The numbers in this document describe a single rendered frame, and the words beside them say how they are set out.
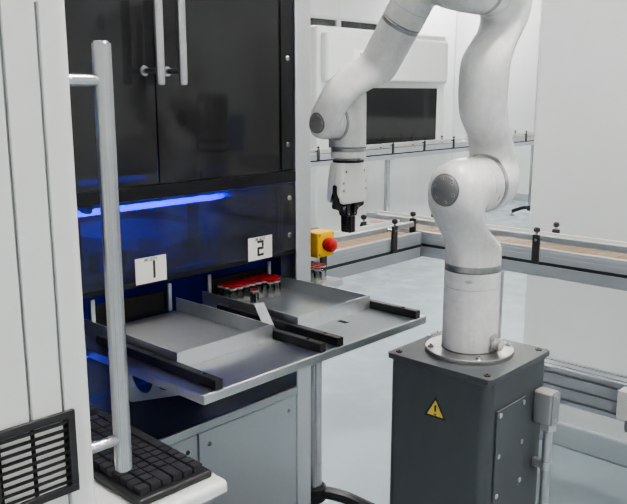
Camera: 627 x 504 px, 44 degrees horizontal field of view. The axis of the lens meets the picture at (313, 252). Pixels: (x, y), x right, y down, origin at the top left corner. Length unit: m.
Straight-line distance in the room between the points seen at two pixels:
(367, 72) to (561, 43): 1.52
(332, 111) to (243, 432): 0.89
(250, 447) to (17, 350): 1.21
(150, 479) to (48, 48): 0.66
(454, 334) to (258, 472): 0.78
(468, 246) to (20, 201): 0.94
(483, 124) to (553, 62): 1.58
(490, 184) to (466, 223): 0.09
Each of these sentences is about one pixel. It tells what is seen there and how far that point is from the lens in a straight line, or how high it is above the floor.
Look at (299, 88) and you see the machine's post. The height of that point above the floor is 1.42.
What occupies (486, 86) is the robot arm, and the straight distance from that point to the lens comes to 1.61.
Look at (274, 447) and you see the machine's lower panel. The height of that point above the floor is 0.45.
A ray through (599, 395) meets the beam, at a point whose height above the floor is 0.49.
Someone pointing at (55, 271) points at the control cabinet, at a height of 1.19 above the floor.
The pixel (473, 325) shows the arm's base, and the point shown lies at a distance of 1.67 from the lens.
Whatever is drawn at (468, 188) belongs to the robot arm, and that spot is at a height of 1.23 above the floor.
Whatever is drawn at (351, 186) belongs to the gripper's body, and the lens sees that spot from 1.85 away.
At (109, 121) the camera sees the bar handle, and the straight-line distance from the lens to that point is 1.06.
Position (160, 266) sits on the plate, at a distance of 1.82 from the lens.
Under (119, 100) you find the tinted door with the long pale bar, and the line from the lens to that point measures 1.74.
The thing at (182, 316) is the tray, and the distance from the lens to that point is 1.92.
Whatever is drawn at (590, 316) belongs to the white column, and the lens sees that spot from 3.21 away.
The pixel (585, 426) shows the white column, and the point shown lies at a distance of 3.35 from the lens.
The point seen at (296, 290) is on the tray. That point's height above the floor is 0.88.
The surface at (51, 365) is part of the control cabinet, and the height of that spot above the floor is 1.07.
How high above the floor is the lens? 1.42
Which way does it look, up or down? 12 degrees down
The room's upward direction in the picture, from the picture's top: straight up
